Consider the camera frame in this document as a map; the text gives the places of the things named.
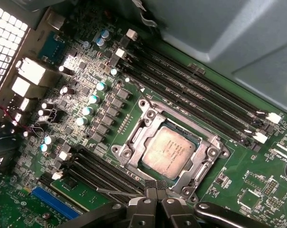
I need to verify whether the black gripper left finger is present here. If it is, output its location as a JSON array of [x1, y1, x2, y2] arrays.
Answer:
[[69, 180, 158, 228]]

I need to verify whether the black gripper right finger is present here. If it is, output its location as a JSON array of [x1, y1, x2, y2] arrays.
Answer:
[[157, 180, 275, 228]]

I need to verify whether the black PC case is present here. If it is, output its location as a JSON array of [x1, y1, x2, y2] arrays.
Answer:
[[0, 0, 287, 228]]

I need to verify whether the thin red wire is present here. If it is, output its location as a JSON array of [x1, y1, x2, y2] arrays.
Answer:
[[0, 84, 31, 131]]

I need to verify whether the CPU socket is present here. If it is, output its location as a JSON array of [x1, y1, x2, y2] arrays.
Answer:
[[111, 98, 230, 204]]

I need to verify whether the blue expansion slot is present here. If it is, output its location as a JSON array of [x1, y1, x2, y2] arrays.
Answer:
[[31, 186, 80, 221]]

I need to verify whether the green motherboard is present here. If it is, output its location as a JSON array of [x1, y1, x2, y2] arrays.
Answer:
[[0, 4, 287, 228]]

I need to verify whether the silver green CPU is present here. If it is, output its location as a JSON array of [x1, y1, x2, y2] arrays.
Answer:
[[141, 125, 197, 181]]

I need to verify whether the silver rear port block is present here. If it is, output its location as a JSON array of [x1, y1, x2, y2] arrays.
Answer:
[[11, 76, 47, 99], [15, 57, 61, 87]]

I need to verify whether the wire locking lever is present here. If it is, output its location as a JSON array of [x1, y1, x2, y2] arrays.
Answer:
[[95, 187, 145, 198], [131, 80, 152, 105]]

